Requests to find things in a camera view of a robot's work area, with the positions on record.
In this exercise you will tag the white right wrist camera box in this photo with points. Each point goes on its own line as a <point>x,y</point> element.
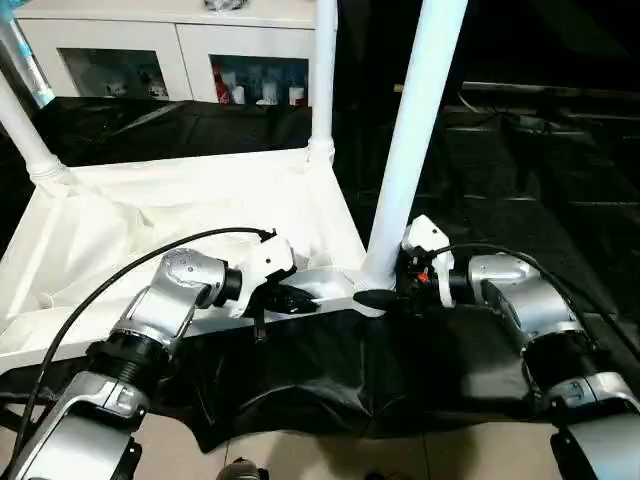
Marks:
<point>425,245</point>

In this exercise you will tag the silver metal bar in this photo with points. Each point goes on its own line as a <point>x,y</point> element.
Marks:
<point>550,91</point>

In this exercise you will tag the dark crumpled bundle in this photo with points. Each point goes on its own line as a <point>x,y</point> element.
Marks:
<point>228,4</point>

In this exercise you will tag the black plastic mat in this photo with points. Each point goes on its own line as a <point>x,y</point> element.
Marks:
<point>560,200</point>

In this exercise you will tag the white glass-door cabinet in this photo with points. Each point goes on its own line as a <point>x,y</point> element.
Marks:
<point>160,40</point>

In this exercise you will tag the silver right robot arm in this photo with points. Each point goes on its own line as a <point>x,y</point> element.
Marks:
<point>530,310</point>

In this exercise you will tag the white plastic table top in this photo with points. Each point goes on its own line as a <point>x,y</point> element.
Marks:
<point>150,210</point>

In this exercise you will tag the large black screen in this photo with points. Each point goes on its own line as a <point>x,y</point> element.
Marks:
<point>540,40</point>

